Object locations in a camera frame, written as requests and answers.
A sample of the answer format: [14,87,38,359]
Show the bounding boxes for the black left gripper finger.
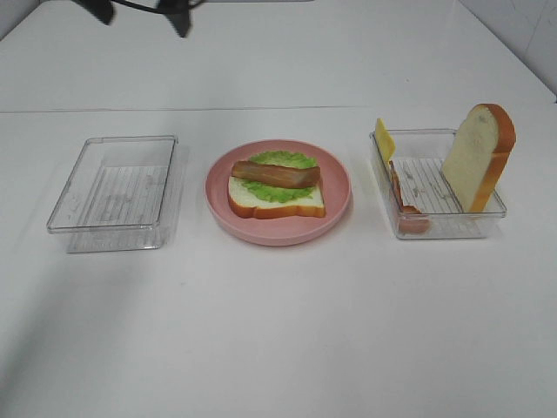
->
[157,0,191,37]
[73,0,115,25]

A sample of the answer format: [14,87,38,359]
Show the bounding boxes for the clear plastic tray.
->
[370,129,507,239]
[46,136,184,253]

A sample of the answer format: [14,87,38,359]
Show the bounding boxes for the bread slice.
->
[441,104,516,212]
[228,176,326,219]

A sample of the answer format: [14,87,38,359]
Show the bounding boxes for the left clear plastic tray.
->
[46,136,184,253]

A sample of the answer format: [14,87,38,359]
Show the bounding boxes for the pink bacon strip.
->
[389,161,430,234]

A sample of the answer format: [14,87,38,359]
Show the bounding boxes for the right clear plastic tray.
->
[370,129,507,239]

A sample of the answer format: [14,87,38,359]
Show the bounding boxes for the yellow cheese slice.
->
[374,118,396,166]

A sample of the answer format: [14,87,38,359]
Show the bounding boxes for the dark brown bacon strip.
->
[231,160,321,189]

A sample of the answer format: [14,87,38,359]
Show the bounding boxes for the green lettuce leaf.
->
[239,151,318,203]

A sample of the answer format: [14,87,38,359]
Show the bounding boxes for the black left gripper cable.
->
[113,0,205,13]

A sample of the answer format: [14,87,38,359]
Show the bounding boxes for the pink round plate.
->
[205,139,352,246]

